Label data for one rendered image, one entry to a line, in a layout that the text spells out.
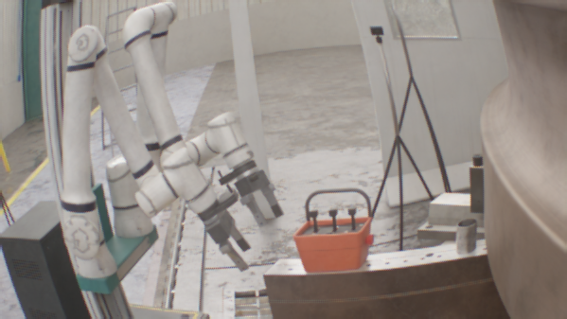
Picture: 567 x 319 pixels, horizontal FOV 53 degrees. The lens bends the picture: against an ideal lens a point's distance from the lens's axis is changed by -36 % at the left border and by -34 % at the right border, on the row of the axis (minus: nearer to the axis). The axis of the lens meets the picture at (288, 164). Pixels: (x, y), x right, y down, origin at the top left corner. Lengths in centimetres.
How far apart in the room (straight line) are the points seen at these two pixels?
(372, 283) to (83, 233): 90
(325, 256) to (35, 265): 115
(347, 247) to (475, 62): 319
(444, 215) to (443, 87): 185
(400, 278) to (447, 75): 308
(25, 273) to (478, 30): 391
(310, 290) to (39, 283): 111
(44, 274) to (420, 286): 139
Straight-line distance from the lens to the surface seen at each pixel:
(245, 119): 513
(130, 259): 260
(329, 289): 233
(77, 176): 213
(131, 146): 227
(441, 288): 226
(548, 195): 127
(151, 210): 217
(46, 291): 266
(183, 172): 215
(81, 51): 207
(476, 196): 325
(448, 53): 518
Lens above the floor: 153
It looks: 14 degrees down
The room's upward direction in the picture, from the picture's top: 8 degrees counter-clockwise
